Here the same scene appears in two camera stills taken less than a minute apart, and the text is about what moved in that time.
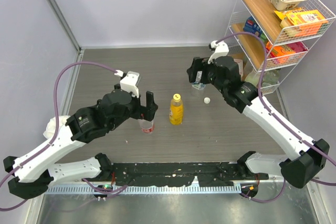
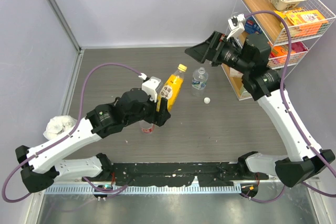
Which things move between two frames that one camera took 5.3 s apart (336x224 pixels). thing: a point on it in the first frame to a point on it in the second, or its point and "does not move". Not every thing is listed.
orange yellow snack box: (299, 22) does not move
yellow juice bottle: (176, 114) to (171, 88)
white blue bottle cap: (207, 100) does not move
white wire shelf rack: (277, 17) does not move
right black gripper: (196, 66) to (206, 50)
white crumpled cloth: (49, 131) does not move
